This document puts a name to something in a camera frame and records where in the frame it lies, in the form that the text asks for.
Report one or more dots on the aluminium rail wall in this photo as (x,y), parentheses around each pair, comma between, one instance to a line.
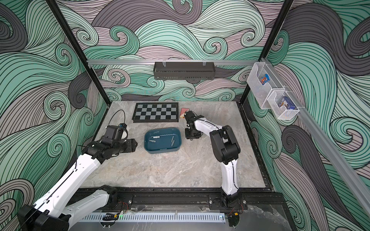
(358,188)
(153,61)

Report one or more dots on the black frame post right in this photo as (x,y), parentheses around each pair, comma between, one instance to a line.
(273,14)

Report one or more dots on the aluminium rail back wall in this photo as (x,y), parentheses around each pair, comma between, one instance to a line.
(153,61)

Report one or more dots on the blue box in bin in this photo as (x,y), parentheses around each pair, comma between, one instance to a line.
(287,103)

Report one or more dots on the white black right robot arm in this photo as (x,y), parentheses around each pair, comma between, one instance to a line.
(225,147)

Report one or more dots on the black frame post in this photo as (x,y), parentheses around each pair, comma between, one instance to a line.
(273,14)
(70,36)

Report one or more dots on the black frame post left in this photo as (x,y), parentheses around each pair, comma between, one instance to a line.
(70,36)

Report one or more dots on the white slotted cable duct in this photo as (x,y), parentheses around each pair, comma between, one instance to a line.
(197,217)

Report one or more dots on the clear wall bin far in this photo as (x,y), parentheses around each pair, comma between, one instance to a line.
(262,92)

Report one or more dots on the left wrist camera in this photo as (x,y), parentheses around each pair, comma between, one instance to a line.
(116,133)

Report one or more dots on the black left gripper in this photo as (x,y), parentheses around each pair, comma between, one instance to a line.
(131,146)

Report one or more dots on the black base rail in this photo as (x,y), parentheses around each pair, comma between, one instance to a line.
(212,198)

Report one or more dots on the clear wall bin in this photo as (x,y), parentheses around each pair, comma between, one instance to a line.
(281,113)
(262,92)

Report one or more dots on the small red card box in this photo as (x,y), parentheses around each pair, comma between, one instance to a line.
(183,112)

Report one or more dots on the black wall shelf tray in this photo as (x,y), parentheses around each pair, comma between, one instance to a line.
(184,71)

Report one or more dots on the blue red item in bin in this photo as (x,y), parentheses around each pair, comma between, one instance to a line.
(264,79)

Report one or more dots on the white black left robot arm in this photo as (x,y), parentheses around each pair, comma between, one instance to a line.
(52,213)

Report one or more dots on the black grey chessboard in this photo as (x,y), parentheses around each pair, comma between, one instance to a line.
(156,112)

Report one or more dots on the clear wall bin near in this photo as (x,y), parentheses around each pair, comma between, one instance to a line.
(281,113)

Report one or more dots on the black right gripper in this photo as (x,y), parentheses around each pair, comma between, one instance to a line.
(190,135)

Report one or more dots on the teal plastic storage box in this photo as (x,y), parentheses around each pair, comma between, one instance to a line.
(163,144)

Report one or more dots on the aluminium rail right wall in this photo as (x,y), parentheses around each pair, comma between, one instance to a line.
(358,188)

